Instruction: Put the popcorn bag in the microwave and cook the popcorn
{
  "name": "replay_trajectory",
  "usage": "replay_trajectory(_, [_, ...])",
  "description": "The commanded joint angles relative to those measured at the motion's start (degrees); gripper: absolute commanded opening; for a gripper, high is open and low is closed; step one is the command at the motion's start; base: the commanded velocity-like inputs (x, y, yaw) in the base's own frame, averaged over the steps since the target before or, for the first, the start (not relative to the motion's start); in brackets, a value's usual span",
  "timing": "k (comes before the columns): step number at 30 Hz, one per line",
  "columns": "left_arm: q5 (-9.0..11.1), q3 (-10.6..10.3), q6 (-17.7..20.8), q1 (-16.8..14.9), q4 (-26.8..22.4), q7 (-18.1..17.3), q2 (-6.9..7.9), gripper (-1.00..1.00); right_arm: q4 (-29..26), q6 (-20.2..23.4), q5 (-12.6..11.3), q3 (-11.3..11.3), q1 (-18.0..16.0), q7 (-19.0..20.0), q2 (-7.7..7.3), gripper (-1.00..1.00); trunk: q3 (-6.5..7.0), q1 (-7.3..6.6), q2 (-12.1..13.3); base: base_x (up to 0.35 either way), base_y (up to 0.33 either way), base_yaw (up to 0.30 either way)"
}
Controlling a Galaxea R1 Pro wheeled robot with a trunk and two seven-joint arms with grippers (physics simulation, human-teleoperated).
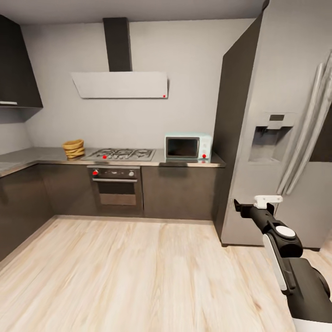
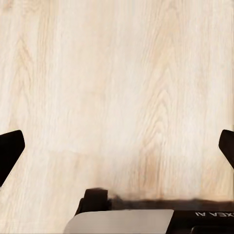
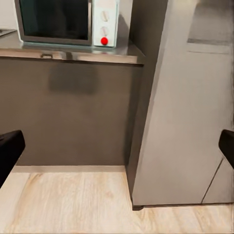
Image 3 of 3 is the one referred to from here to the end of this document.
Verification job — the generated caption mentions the microwave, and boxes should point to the microwave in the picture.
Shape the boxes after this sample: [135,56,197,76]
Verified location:
[14,0,119,49]

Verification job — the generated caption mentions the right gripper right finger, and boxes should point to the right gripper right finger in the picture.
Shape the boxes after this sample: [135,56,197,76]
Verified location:
[218,129,234,168]

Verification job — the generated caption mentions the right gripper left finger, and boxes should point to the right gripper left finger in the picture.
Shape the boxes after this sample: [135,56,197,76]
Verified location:
[0,130,25,188]

